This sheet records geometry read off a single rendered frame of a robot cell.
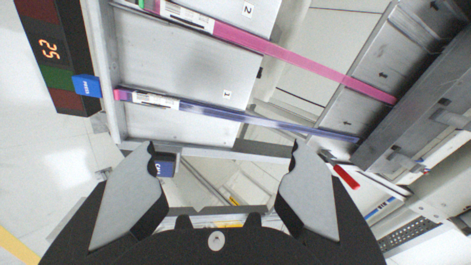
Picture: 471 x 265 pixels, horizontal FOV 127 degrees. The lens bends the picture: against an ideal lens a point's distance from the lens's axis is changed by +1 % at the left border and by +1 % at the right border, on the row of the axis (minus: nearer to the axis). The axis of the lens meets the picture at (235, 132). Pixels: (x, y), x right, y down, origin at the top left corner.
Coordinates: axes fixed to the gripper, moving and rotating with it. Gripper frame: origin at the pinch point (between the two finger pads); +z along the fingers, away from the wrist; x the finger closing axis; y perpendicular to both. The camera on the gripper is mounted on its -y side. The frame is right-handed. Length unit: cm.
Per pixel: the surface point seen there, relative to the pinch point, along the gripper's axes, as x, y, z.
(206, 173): -23, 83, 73
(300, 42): 92, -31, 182
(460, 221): 61, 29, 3
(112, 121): -16.6, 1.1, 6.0
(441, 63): 40.5, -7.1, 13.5
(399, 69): 34.7, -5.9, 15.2
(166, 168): -10.3, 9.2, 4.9
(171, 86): -8.3, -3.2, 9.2
